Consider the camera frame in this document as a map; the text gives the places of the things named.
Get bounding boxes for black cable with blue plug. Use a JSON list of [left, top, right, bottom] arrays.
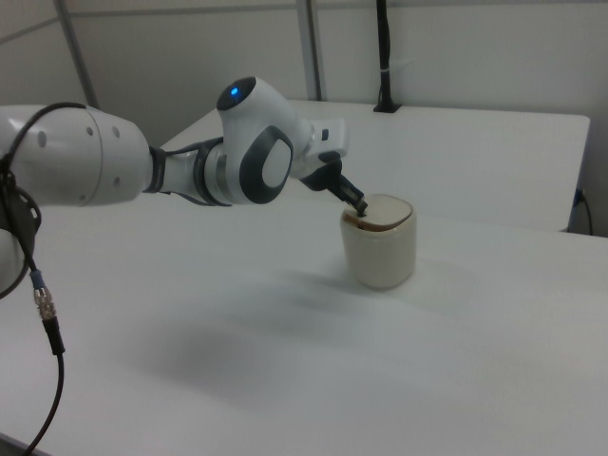
[[574, 188, 596, 235]]

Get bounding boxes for white rectangular table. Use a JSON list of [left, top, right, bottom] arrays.
[[160, 98, 592, 234]]

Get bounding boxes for black arm cable with connector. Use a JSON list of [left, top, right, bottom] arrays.
[[0, 103, 91, 456]]

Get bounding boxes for black pole with clamp base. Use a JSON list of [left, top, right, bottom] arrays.
[[372, 0, 403, 114]]

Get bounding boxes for cream round trash bin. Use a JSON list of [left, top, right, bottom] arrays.
[[340, 193, 418, 292]]

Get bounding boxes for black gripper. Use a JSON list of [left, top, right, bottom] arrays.
[[299, 161, 371, 218]]

